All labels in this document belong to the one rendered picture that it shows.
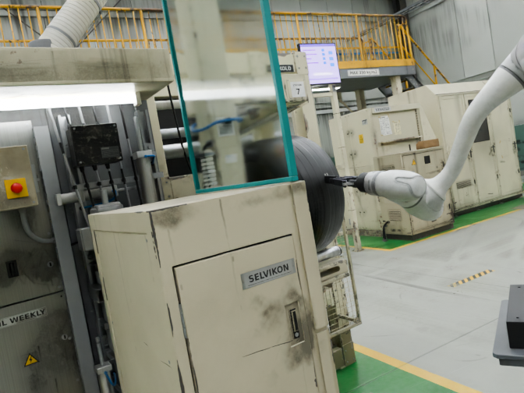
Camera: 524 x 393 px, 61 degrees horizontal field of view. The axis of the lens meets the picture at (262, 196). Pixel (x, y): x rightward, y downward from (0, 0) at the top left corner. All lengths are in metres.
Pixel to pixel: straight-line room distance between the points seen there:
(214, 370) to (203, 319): 0.11
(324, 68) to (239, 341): 5.48
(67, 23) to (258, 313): 1.41
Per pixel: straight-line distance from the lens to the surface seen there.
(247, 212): 1.00
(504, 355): 1.58
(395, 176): 1.55
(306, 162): 1.82
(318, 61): 6.24
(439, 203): 1.67
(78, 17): 2.04
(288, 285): 1.06
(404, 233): 6.74
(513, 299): 1.76
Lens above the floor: 1.30
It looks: 3 degrees down
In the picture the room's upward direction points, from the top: 10 degrees counter-clockwise
